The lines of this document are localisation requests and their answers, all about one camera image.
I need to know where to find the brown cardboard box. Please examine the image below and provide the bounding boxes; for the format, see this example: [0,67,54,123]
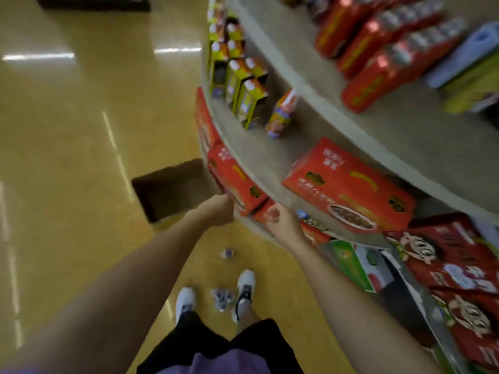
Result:
[131,158,219,232]

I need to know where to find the row of yellow orange cartons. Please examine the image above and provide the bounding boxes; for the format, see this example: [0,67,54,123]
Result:
[206,0,299,139]

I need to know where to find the purple shirt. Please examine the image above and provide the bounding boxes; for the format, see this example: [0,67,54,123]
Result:
[0,348,272,374]

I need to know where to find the person's right hand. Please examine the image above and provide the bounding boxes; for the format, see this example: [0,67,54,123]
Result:
[264,203,307,250]

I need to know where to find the round wooden shelf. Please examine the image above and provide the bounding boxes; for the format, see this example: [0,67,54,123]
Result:
[201,0,499,253]

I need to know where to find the person's left white shoe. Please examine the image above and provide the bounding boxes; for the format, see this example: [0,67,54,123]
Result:
[175,287,197,324]

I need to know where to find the person's left forearm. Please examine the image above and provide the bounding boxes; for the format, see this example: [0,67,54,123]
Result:
[0,213,211,374]

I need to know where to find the person's white shoe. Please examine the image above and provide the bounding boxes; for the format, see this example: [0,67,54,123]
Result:
[231,269,257,323]
[175,287,197,324]

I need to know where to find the person's right leg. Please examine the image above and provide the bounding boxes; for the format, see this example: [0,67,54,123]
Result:
[235,299,260,333]

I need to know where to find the small red carton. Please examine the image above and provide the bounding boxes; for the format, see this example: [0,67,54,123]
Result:
[282,137,417,234]

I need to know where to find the person's right forearm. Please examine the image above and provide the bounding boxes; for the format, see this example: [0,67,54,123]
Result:
[290,237,443,374]

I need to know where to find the dark price tag strip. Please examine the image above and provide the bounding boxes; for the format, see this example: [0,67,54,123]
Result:
[296,209,328,230]

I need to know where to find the person's left hand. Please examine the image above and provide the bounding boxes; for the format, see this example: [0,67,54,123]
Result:
[193,194,234,229]

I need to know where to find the block of red slim cans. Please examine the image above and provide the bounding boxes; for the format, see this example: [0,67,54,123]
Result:
[314,0,467,113]

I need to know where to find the small green-top box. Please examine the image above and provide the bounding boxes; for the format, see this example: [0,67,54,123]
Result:
[330,239,395,293]

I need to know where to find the person's right white shoe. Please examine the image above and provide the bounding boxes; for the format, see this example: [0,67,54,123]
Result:
[231,269,257,323]

